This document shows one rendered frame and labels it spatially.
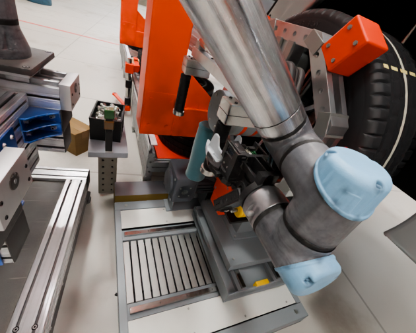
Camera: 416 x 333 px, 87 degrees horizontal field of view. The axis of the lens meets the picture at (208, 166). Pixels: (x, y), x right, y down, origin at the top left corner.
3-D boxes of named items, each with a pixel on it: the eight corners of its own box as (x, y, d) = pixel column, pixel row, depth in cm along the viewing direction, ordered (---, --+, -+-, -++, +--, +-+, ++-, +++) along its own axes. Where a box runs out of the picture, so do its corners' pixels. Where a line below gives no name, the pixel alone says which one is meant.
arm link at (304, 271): (361, 261, 27) (323, 292, 32) (304, 197, 35) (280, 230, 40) (317, 273, 24) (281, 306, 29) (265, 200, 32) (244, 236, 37)
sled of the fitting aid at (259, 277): (283, 285, 113) (292, 275, 108) (222, 303, 98) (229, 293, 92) (241, 211, 149) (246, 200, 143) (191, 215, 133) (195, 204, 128)
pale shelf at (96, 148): (127, 158, 106) (128, 152, 105) (88, 157, 99) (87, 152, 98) (122, 116, 137) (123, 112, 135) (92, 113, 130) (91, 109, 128)
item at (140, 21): (179, 56, 273) (184, 24, 253) (135, 46, 251) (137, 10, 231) (175, 53, 285) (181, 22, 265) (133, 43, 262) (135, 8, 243)
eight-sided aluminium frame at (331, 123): (277, 230, 73) (403, 55, 42) (261, 232, 70) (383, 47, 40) (217, 141, 112) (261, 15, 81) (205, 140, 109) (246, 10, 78)
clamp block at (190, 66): (208, 79, 76) (213, 63, 73) (184, 74, 72) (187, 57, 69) (204, 74, 80) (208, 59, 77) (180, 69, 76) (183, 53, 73)
